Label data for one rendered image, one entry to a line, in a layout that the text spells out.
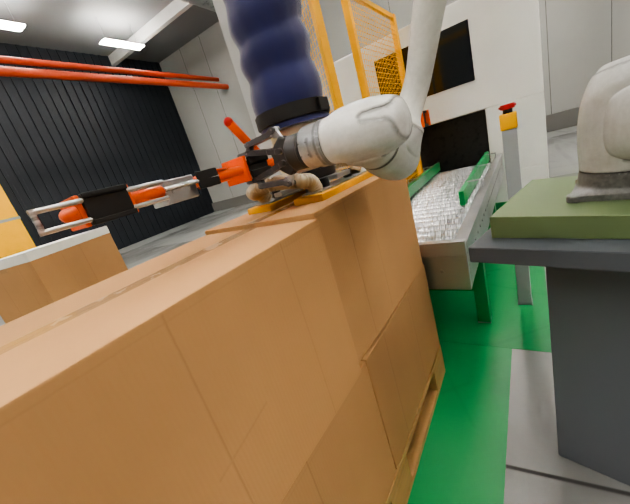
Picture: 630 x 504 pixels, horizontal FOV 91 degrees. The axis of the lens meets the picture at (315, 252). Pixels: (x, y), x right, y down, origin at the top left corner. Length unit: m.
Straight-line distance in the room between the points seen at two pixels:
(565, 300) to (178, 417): 0.89
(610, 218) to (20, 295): 2.56
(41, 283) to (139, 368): 1.91
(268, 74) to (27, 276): 1.83
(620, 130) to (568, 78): 9.32
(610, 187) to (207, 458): 0.92
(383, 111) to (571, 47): 9.71
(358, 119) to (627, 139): 0.54
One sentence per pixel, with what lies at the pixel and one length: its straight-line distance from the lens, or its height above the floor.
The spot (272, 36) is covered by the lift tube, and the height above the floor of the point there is 1.37.
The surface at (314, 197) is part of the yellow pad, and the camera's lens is 0.81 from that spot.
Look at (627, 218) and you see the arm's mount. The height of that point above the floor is 0.79.
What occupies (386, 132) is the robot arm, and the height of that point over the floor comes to 1.07.
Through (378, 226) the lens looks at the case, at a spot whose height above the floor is 0.82.
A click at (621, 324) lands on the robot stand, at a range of 1.01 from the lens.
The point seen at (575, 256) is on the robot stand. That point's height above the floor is 0.74.
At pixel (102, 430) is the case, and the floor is 0.86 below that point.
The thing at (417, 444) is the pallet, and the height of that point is 0.02.
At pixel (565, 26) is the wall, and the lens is 10.24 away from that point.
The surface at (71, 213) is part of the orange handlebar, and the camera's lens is 0.60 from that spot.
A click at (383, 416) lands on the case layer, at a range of 0.99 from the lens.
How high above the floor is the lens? 1.07
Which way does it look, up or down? 17 degrees down
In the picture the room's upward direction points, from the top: 17 degrees counter-clockwise
